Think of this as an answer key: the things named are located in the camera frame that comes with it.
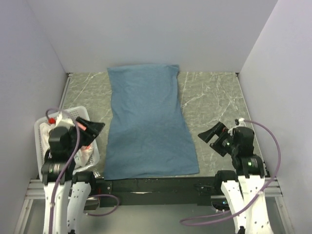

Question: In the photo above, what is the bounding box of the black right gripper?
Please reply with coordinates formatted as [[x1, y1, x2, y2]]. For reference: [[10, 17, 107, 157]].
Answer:
[[197, 121, 238, 156]]

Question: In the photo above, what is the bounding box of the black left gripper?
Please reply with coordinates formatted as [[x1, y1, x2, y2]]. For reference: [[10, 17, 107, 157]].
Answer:
[[66, 116, 105, 155]]

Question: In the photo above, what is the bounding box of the blue fabric pillowcase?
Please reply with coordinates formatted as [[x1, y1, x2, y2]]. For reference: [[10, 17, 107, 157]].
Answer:
[[104, 64, 199, 180]]

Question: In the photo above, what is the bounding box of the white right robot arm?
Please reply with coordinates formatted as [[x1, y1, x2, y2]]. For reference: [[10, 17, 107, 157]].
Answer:
[[198, 118, 273, 234]]

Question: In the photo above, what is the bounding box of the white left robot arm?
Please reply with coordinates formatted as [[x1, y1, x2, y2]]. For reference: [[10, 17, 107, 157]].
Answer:
[[41, 116, 105, 234]]

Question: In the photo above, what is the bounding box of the white plastic laundry basket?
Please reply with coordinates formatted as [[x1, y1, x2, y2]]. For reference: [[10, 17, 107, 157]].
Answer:
[[34, 106, 100, 180]]

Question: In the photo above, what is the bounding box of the white printed cloth in basket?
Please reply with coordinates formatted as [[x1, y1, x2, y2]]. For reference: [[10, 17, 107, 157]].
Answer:
[[39, 123, 94, 168]]

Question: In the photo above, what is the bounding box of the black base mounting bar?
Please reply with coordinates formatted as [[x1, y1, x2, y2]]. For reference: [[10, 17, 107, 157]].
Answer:
[[86, 177, 229, 211]]

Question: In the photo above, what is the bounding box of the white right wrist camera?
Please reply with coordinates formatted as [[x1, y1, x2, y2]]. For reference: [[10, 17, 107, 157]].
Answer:
[[228, 117, 246, 136]]

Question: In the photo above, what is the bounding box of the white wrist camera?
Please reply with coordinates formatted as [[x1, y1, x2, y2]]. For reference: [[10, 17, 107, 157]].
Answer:
[[228, 117, 246, 136], [48, 112, 74, 129]]

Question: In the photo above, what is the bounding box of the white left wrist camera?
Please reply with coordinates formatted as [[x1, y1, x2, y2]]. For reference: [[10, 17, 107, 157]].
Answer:
[[48, 112, 74, 129]]

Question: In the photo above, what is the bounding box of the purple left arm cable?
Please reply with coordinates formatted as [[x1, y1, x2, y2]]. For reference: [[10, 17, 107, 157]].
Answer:
[[45, 107, 120, 234]]

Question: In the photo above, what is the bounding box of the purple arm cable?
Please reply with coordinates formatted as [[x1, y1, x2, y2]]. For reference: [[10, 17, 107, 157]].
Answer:
[[45, 107, 120, 234], [179, 119, 282, 226]]

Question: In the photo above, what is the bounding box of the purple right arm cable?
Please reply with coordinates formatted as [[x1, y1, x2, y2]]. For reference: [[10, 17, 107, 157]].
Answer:
[[179, 119, 282, 226]]

